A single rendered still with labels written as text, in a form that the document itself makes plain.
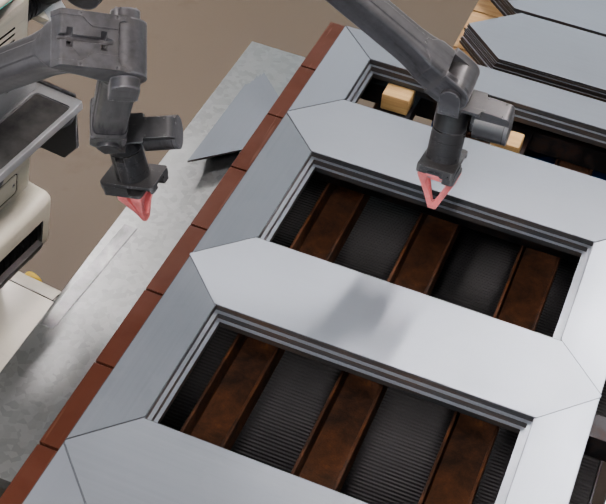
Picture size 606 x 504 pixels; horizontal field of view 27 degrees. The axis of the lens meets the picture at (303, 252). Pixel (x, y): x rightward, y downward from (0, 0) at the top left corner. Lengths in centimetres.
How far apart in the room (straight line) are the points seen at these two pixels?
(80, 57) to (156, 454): 64
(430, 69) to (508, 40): 84
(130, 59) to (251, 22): 262
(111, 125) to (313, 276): 48
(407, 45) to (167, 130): 41
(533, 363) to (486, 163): 50
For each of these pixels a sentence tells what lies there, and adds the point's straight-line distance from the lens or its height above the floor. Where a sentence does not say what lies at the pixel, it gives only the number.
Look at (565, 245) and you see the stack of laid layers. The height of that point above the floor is 83.
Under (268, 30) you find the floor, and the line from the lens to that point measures 422.
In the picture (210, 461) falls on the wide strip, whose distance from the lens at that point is 193.
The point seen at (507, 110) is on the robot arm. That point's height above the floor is 119.
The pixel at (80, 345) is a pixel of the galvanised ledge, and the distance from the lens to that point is 230.
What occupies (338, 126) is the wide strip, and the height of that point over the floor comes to 85.
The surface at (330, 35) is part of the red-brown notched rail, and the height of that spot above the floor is 83.
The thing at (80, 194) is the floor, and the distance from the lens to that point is 359.
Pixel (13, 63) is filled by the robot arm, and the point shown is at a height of 141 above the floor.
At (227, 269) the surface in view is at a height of 85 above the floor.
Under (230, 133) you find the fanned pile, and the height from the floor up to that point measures 72.
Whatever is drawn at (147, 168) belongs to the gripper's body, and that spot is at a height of 101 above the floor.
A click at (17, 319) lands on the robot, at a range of 290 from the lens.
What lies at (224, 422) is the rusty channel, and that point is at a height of 68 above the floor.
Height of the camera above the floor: 243
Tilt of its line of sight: 45 degrees down
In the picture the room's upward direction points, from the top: 6 degrees clockwise
